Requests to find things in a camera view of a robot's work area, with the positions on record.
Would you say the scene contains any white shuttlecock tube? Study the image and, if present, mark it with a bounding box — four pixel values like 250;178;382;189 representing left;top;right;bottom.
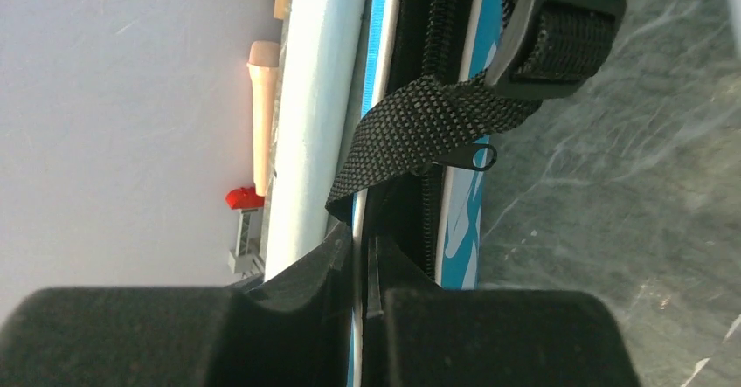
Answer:
265;0;366;280

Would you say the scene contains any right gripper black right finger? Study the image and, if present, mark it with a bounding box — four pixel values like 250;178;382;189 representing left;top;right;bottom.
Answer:
361;236;640;386

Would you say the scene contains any red clamp knob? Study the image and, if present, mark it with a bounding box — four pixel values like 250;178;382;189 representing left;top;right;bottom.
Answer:
225;186;265;210

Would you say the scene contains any grey aluminium frame bracket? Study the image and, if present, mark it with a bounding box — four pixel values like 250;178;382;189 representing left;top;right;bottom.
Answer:
228;207;265;277

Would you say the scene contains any blue racket bag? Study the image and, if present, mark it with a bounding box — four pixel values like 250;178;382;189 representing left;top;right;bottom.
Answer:
326;0;627;386

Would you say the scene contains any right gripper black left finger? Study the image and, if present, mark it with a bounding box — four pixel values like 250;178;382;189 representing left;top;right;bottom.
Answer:
1;225;352;386

